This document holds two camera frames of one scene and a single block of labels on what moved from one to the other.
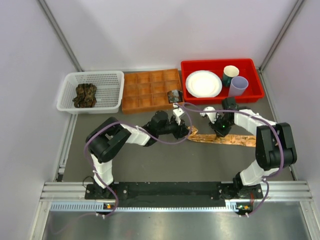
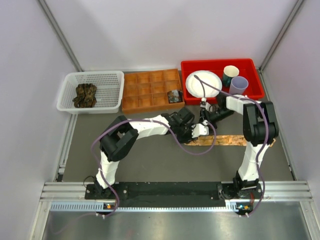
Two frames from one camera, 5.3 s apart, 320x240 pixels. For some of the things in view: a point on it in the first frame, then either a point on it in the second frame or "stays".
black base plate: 176,195 stays
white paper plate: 203,84 stays
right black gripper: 218,132 -> 205,115
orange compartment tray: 149,90 stays
